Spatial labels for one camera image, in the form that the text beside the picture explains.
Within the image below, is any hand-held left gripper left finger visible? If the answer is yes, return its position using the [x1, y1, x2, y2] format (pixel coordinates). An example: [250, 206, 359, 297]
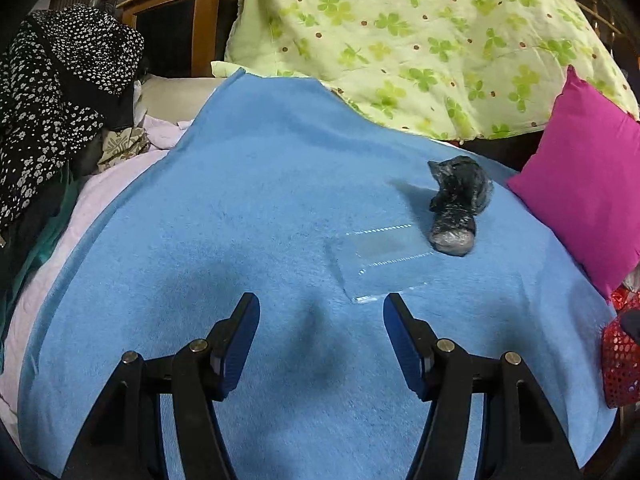
[62, 292, 261, 480]

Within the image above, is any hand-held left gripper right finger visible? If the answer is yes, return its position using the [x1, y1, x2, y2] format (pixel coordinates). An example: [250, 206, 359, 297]
[382, 292, 583, 480]

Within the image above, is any red plastic mesh basket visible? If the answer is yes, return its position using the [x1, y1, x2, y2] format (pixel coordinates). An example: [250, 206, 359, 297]
[601, 311, 640, 409]

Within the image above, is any clear plastic sheet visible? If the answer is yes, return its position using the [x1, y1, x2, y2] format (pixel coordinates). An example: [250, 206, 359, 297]
[327, 222, 442, 306]

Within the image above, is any black plastic bag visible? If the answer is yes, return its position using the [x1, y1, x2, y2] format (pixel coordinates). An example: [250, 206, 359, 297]
[427, 156, 495, 256]

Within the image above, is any blue fleece blanket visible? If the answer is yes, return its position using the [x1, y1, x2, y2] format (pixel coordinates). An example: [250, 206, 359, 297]
[17, 67, 618, 480]

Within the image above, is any magenta square pillow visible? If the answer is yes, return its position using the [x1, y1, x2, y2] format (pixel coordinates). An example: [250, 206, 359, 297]
[506, 65, 640, 301]

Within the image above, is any pale pink bed sheet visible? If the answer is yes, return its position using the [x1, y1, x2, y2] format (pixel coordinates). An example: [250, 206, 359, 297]
[0, 115, 195, 411]

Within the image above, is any beige leaf pattern cloth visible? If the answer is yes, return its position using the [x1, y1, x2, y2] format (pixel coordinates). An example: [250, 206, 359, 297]
[96, 126, 151, 172]

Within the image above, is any cream pillow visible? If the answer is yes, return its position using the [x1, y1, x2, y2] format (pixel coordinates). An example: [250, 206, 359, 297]
[135, 74, 222, 123]

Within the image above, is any black white dotted garment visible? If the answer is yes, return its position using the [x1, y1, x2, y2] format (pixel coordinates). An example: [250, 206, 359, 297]
[0, 4, 146, 236]

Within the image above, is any green clover print quilt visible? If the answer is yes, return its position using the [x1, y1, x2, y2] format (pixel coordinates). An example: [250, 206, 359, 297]
[210, 0, 640, 142]

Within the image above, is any wooden cabinet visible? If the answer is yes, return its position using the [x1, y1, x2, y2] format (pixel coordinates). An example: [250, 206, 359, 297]
[115, 0, 246, 81]

